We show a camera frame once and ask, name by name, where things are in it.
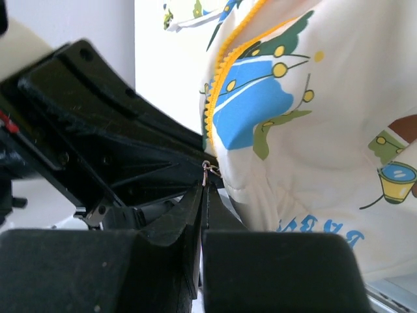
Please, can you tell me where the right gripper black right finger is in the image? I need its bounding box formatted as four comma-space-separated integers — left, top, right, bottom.
201, 183, 371, 312

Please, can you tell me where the yellow cream printed kids jacket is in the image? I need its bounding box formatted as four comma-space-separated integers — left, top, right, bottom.
162, 1, 416, 281

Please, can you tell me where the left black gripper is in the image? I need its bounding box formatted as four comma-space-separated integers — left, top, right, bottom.
1, 40, 216, 225

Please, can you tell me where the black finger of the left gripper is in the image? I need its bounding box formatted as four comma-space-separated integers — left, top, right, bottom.
48, 130, 218, 209

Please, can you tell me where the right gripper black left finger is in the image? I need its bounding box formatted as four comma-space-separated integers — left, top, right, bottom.
1, 183, 203, 312

